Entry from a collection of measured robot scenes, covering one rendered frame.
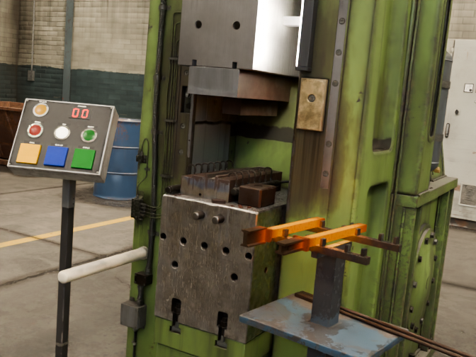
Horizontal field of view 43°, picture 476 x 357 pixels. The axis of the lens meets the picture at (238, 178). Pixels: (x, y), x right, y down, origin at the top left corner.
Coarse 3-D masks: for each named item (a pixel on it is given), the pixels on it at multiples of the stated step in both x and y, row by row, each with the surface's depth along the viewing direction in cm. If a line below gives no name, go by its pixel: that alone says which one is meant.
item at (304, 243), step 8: (360, 224) 183; (320, 232) 166; (328, 232) 167; (336, 232) 168; (344, 232) 172; (352, 232) 176; (288, 240) 152; (296, 240) 153; (304, 240) 155; (312, 240) 158; (328, 240) 165; (280, 248) 149; (288, 248) 151; (296, 248) 154; (304, 248) 155
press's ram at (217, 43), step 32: (192, 0) 204; (224, 0) 198; (256, 0) 192; (288, 0) 211; (192, 32) 205; (224, 32) 199; (256, 32) 194; (288, 32) 214; (192, 64) 207; (224, 64) 200; (256, 64) 197; (288, 64) 218
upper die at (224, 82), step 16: (192, 80) 207; (208, 80) 204; (224, 80) 201; (240, 80) 199; (256, 80) 209; (272, 80) 220; (288, 80) 232; (224, 96) 201; (240, 96) 201; (256, 96) 211; (272, 96) 222; (288, 96) 234
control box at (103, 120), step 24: (24, 120) 220; (48, 120) 220; (72, 120) 219; (96, 120) 219; (48, 144) 216; (72, 144) 216; (96, 144) 215; (24, 168) 213; (48, 168) 212; (72, 168) 212; (96, 168) 212
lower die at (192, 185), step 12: (240, 168) 240; (192, 180) 210; (204, 180) 208; (216, 180) 205; (228, 180) 203; (240, 180) 209; (252, 180) 217; (180, 192) 213; (192, 192) 211; (204, 192) 208; (216, 192) 206; (228, 192) 203
